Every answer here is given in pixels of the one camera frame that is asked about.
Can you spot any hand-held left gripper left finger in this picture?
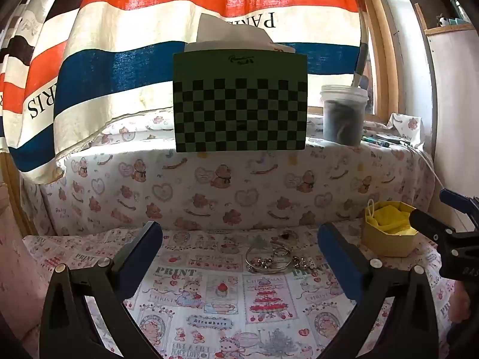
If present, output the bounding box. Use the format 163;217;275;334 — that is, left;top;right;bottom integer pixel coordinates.
39;221;163;359

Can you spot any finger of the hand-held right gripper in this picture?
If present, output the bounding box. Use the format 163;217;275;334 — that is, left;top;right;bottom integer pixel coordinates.
439;189;479;221
409;209;459;249

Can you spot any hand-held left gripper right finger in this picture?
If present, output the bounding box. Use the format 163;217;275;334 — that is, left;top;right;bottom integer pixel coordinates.
317;222;438;359

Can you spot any yellow hexagonal box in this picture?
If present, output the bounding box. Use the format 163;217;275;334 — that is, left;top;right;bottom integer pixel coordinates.
361;199;418;258

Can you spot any person's right hand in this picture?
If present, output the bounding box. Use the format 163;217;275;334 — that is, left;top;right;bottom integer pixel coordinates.
448;280;473;324

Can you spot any yellow cloth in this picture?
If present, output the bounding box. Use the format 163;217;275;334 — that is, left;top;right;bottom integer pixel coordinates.
369;202;416;235

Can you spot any silver charm bangle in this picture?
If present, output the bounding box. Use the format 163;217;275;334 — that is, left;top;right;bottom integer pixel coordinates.
245;246;294;274

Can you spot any white wooden cabinet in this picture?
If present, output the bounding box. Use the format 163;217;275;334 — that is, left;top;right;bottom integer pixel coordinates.
413;4;479;232

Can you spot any christmas print tablecloth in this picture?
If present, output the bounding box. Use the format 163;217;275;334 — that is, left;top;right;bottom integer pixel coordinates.
22;217;461;359

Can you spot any dark pen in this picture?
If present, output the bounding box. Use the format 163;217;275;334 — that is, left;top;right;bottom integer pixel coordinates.
361;135;405;147

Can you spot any bear print cloth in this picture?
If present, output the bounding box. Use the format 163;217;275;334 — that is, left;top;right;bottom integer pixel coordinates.
19;110;436;240

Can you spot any clear plastic lidded container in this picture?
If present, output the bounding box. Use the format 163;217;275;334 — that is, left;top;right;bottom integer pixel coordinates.
320;84;369;146

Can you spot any green checkered tissue box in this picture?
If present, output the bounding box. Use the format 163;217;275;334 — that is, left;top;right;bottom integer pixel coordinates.
172;43;308;153

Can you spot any striped orange blue curtain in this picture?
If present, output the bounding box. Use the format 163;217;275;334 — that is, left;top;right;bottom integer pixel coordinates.
0;0;369;185

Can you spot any white tissue paper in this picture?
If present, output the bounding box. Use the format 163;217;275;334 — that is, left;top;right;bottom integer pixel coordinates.
185;13;296;54

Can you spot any dice charm bracelet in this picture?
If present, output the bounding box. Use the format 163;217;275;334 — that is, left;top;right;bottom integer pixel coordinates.
293;255;330;272

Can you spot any white charging cable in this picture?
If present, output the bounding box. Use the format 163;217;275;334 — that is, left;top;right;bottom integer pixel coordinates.
408;144;439;189

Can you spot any wooden window frame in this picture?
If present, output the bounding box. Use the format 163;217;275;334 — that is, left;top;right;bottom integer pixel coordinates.
352;0;401;120

